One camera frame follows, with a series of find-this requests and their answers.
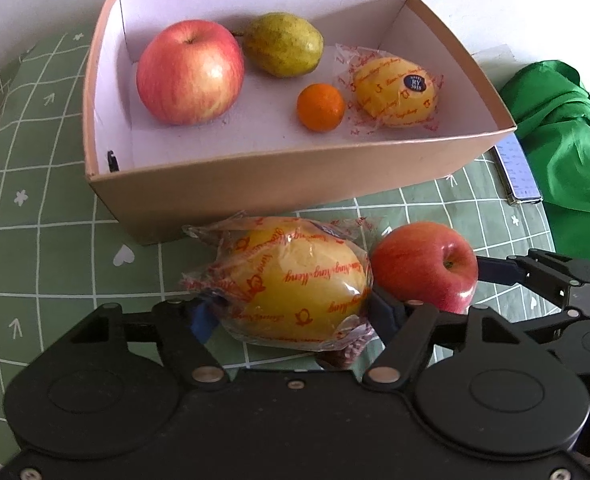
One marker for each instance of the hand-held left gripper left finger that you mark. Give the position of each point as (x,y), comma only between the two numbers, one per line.
(202,321)

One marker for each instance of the smartphone with lit screen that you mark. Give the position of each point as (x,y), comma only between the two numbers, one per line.
(517,170)

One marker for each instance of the plastic-wrapped yellow lemon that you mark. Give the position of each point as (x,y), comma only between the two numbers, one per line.
(290,285)
(395,91)

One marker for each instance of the brown cardboard box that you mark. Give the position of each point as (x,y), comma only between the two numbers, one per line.
(275,180)

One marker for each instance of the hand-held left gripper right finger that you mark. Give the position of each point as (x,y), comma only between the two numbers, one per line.
(382,311)

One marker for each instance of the green pear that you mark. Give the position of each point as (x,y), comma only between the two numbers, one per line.
(285,45)

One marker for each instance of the small orange mandarin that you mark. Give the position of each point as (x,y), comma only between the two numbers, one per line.
(321,108)

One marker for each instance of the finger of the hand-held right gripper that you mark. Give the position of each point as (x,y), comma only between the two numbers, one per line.
(550,326)
(500,271)

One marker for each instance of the small red apple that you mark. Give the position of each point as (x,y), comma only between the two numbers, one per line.
(420,265)

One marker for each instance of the brown dried date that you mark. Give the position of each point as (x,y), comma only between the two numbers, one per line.
(345,355)

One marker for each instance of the green checked tablecloth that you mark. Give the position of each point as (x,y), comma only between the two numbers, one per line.
(40,240)

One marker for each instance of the green cloth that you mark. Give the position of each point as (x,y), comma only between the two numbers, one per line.
(570,150)

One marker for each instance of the large red apple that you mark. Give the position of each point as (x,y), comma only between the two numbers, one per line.
(190,72)

